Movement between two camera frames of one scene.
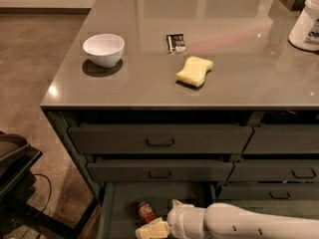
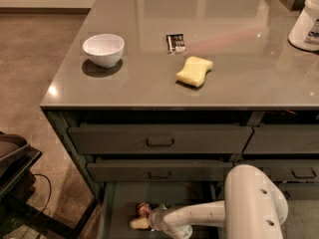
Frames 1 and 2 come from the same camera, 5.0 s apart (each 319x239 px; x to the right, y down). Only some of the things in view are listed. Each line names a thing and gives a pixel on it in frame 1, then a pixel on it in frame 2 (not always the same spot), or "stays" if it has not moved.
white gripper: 176,219 -> 156,217
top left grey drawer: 160,138 stays
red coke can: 146,212 stays
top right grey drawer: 283,138 stays
